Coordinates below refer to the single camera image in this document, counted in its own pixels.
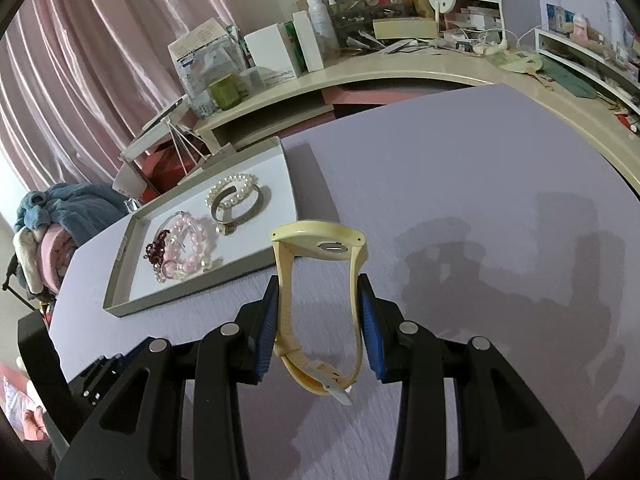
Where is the yellow wrist watch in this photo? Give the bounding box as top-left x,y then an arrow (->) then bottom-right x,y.
270,220 -> 369,405

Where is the pink bead bracelet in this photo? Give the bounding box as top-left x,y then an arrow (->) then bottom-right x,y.
154,213 -> 217,283

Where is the silver cuff bangle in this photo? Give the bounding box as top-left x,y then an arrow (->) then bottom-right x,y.
209,183 -> 264,235

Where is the dark red bead necklace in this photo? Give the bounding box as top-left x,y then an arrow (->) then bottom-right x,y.
143,227 -> 173,266

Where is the white pearl bracelet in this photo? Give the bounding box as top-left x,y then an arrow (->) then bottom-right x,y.
204,172 -> 262,212

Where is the thin silver hoop bangle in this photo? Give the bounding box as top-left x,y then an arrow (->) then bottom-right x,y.
144,211 -> 198,278

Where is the grey shallow tray box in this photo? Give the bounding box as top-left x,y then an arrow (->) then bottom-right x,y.
102,138 -> 298,318

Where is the pink folded blanket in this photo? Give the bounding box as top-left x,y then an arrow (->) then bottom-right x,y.
39,224 -> 77,295

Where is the white paper gift bag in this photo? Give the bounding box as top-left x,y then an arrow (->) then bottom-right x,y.
165,119 -> 236,174

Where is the white storage box stand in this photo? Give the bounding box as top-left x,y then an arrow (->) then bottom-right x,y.
119,96 -> 191,162

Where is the white paper cup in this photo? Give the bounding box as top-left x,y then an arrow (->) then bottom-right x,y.
112,164 -> 146,200

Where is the blue fleece blanket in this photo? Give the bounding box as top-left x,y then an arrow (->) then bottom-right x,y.
13,183 -> 128,240

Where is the curved beige desk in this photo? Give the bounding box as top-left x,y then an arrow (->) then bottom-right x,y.
194,51 -> 639,188

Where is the green glass jar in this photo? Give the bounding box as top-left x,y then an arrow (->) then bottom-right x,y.
208,74 -> 242,110

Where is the tall narrow white box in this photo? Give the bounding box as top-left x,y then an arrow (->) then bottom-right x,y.
293,11 -> 326,73

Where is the white carton box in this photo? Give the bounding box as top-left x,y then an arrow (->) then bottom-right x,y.
245,23 -> 302,88

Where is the clear plastic medical bag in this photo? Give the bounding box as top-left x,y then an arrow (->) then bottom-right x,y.
167,18 -> 248,119

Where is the white spray bottle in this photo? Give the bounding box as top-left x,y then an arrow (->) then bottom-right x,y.
307,0 -> 340,58

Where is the green round hand fan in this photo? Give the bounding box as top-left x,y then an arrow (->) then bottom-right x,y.
488,50 -> 553,90

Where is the pink satin curtain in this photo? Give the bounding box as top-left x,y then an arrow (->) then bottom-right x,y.
1,0 -> 232,190

